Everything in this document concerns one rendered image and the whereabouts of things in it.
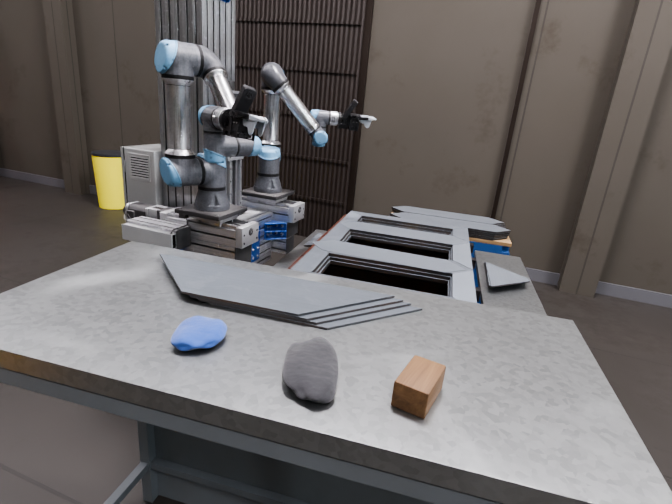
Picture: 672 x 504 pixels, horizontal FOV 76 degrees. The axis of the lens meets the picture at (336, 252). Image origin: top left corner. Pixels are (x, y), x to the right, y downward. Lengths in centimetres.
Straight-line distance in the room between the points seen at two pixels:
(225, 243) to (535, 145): 332
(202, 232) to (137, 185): 51
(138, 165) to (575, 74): 364
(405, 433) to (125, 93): 600
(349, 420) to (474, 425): 20
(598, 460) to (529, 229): 393
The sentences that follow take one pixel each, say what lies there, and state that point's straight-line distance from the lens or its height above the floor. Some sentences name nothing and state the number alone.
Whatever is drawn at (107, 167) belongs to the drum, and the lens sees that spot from 602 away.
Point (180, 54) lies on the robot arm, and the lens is 181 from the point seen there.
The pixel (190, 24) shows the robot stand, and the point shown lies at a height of 178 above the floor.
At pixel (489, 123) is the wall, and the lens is 452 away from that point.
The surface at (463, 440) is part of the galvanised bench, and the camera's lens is 75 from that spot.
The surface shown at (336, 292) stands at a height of 107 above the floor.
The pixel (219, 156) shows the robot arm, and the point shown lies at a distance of 161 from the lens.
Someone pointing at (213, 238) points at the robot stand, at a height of 92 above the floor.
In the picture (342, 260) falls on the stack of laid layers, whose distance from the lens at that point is 199.
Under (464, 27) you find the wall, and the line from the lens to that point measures 461.
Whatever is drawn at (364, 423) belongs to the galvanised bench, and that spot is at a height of 105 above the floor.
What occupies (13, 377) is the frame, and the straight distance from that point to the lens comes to 103.
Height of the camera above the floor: 152
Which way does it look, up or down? 19 degrees down
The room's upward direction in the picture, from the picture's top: 5 degrees clockwise
